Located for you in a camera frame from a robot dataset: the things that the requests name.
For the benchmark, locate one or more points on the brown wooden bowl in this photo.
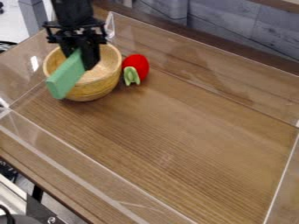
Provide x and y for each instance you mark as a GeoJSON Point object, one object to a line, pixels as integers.
{"type": "Point", "coordinates": [99, 80]}

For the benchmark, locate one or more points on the clear acrylic tray enclosure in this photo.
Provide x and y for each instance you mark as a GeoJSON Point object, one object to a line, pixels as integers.
{"type": "Point", "coordinates": [194, 148]}

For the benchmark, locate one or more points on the black clamp bracket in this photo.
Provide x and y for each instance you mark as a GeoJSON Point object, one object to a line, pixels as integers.
{"type": "Point", "coordinates": [38, 211]}

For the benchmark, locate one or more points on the green rectangular block stick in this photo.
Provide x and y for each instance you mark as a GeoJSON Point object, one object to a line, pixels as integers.
{"type": "Point", "coordinates": [65, 71]}

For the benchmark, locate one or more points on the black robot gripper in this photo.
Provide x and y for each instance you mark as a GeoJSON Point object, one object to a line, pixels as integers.
{"type": "Point", "coordinates": [65, 35]}

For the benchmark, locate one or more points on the grey table leg post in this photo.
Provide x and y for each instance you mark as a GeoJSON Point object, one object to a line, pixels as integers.
{"type": "Point", "coordinates": [34, 14]}

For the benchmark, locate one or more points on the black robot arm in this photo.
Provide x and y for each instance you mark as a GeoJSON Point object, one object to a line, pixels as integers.
{"type": "Point", "coordinates": [73, 12]}

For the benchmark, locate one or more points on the red plush strawberry toy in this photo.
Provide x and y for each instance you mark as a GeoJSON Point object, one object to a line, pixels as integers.
{"type": "Point", "coordinates": [135, 69]}

